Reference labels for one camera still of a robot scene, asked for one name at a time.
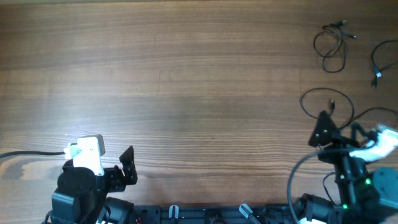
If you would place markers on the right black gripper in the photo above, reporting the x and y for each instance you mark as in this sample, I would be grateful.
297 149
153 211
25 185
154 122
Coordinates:
333 147

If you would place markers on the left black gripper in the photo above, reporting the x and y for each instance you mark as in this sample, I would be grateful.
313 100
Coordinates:
119 180

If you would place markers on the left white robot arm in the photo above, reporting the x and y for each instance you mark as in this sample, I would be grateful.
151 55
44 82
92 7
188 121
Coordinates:
81 196

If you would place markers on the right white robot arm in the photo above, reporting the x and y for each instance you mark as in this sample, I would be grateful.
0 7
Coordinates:
365 197

